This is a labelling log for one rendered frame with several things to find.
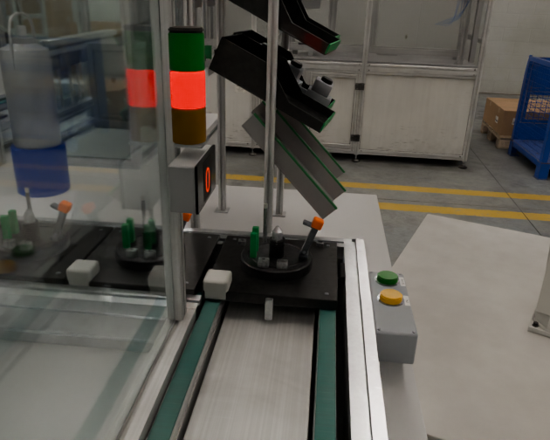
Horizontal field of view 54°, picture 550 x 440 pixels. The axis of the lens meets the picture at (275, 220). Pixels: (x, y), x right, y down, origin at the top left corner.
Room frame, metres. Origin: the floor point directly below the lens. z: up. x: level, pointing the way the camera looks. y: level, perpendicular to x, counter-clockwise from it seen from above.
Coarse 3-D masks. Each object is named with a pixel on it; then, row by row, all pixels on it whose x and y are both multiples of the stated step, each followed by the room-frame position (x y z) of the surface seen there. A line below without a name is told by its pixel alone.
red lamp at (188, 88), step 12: (180, 72) 0.74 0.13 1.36; (192, 72) 0.75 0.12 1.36; (204, 72) 0.77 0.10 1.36; (180, 84) 0.74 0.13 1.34; (192, 84) 0.74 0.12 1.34; (204, 84) 0.76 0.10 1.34; (180, 96) 0.74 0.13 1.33; (192, 96) 0.74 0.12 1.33; (204, 96) 0.76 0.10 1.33; (180, 108) 0.74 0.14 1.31; (192, 108) 0.75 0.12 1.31
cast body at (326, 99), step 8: (320, 80) 1.35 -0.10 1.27; (328, 80) 1.35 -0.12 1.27; (304, 88) 1.37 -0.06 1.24; (312, 88) 1.35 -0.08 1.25; (320, 88) 1.35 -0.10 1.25; (328, 88) 1.34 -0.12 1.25; (312, 96) 1.35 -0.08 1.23; (320, 96) 1.35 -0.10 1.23; (328, 96) 1.37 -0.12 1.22; (328, 104) 1.34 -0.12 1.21
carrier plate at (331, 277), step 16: (288, 240) 1.06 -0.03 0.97; (224, 256) 0.97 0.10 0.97; (240, 256) 0.97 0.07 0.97; (320, 256) 0.99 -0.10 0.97; (336, 256) 0.99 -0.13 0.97; (240, 272) 0.91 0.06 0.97; (320, 272) 0.92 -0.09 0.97; (336, 272) 0.92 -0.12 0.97; (240, 288) 0.85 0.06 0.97; (256, 288) 0.85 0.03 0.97; (272, 288) 0.85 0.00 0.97; (288, 288) 0.85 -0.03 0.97; (304, 288) 0.85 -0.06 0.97; (320, 288) 0.86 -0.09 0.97; (336, 288) 0.86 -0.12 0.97; (288, 304) 0.82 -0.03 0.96; (304, 304) 0.82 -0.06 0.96; (320, 304) 0.82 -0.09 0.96; (336, 304) 0.82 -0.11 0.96
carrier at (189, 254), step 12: (192, 240) 1.04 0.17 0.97; (204, 240) 1.04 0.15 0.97; (216, 240) 1.05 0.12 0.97; (192, 252) 0.98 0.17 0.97; (204, 252) 0.99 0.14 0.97; (192, 264) 0.93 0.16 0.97; (204, 264) 0.94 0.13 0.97; (192, 276) 0.89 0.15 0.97; (204, 276) 0.92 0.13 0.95; (192, 288) 0.84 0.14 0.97
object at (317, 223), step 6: (306, 222) 0.94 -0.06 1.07; (312, 222) 0.94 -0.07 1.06; (318, 222) 0.93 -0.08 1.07; (312, 228) 0.94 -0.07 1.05; (318, 228) 0.93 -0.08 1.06; (312, 234) 0.93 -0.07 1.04; (306, 240) 0.93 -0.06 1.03; (312, 240) 0.93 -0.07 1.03; (306, 246) 0.93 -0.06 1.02; (306, 252) 0.93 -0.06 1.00
